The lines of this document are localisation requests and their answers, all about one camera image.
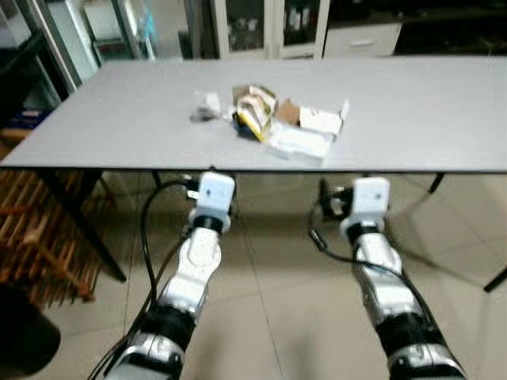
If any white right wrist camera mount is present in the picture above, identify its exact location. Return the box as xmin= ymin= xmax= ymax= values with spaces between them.
xmin=342 ymin=177 xmax=391 ymax=239

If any black round rubbish bin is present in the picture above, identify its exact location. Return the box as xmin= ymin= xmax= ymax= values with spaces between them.
xmin=0 ymin=283 xmax=62 ymax=378

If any yellow cardboard box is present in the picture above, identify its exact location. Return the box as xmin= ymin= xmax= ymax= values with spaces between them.
xmin=231 ymin=85 xmax=279 ymax=143

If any white glass door cabinet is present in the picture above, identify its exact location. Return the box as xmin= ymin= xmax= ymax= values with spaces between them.
xmin=210 ymin=0 xmax=330 ymax=60

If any brown wooden slat rack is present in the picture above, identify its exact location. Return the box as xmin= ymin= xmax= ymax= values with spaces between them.
xmin=0 ymin=131 xmax=105 ymax=308

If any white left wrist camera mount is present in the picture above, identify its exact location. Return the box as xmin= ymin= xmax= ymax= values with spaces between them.
xmin=194 ymin=172 xmax=237 ymax=233

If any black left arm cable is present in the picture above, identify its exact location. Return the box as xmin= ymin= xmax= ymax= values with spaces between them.
xmin=87 ymin=179 xmax=199 ymax=380

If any black slanted table leg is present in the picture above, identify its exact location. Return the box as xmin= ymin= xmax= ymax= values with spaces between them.
xmin=36 ymin=169 xmax=128 ymax=283
xmin=484 ymin=268 xmax=507 ymax=295

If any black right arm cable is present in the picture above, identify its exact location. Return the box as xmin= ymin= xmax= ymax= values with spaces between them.
xmin=307 ymin=222 xmax=414 ymax=302

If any flat white packaging sheet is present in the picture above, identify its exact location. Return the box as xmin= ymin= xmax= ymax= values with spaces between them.
xmin=265 ymin=127 xmax=334 ymax=164

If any white drawer unit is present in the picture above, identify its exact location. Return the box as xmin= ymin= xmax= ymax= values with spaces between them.
xmin=323 ymin=22 xmax=402 ymax=58

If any small blue box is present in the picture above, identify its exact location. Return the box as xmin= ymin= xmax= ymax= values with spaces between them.
xmin=8 ymin=109 xmax=49 ymax=130

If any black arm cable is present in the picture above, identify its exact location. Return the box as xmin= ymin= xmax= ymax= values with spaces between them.
xmin=307 ymin=222 xmax=414 ymax=302
xmin=87 ymin=179 xmax=199 ymax=380

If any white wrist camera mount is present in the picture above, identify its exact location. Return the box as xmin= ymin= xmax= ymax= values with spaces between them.
xmin=194 ymin=172 xmax=237 ymax=233
xmin=342 ymin=177 xmax=391 ymax=239

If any brown and white opened carton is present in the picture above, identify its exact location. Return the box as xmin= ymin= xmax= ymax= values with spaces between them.
xmin=273 ymin=99 xmax=351 ymax=138

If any small crumpled white paper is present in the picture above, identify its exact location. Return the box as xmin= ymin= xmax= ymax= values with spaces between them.
xmin=190 ymin=92 xmax=223 ymax=122

